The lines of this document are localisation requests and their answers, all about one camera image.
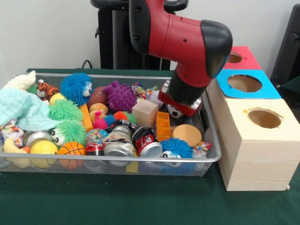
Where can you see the black drink can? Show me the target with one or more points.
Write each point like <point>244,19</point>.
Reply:
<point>146,140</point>

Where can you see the wooden box with three holes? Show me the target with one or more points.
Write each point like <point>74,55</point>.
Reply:
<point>253,164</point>

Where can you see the yellow smiley ball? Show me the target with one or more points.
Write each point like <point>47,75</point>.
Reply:
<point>43,149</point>

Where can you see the crushed shiny silver can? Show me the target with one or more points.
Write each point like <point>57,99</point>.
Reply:
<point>37,137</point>

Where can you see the small yellow rubber duck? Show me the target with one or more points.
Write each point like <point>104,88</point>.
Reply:
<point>11,146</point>

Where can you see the small pink spiky ball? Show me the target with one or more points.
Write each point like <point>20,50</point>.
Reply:
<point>99,123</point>

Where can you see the dark green table cloth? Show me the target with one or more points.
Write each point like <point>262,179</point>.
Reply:
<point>140,201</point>

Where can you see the light green spiky ball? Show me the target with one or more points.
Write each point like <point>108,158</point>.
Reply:
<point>69,132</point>

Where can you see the long orange toy brick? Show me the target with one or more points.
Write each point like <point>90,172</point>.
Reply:
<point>162,125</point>

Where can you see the striped orange tiger toy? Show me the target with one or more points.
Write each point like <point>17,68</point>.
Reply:
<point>47,89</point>

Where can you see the cream yellow knitted cloth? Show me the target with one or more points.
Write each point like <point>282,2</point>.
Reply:
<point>21,80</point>

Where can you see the blue spiky ball with eyes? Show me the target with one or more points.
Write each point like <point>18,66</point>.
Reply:
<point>176,148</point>

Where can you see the purple spiky toy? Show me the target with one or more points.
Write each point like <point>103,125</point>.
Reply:
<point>121,97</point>

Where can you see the plain blue spiky ball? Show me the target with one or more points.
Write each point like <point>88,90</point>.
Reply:
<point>75,88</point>

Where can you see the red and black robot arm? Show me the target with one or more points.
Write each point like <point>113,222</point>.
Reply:
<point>187,37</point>

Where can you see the small orange basketball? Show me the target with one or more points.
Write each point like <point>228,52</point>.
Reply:
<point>71,150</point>

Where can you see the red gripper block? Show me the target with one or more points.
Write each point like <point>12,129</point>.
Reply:
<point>185,108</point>

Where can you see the pale blue waffle cloth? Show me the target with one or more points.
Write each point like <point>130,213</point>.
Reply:
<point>23,110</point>

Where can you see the silver drink can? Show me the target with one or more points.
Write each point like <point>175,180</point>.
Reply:
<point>119,149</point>

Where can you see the shallow clear mesh bin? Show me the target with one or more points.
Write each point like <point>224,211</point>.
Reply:
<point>206,140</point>

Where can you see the orange toy brick with studs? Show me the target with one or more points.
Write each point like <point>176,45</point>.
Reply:
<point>86,118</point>

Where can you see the small blue globe ball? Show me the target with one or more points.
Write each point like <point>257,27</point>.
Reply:
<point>96,137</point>

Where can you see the large green spiky ball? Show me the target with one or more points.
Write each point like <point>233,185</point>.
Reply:
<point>64,110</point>

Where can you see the black upright panel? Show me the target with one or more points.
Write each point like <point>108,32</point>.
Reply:
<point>290,47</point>

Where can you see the small brown football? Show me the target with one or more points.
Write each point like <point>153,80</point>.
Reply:
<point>97,96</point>

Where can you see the plain wooden cube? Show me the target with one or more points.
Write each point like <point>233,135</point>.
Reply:
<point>144,113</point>

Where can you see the small soccer ball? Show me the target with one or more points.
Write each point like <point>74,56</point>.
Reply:
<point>175,112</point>

